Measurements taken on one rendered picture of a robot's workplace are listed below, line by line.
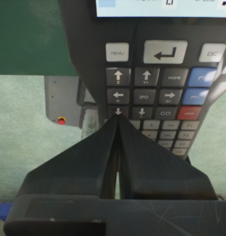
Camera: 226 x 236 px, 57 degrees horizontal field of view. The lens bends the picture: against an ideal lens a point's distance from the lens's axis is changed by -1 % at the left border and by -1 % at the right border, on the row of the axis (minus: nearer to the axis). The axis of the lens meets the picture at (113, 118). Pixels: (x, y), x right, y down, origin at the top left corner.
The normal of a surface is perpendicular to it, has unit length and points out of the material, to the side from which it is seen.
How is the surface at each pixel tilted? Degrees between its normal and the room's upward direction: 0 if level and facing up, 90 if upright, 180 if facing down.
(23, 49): 0
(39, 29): 0
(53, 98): 0
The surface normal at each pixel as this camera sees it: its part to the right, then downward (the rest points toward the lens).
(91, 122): 0.21, -0.63
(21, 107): -0.03, 0.76
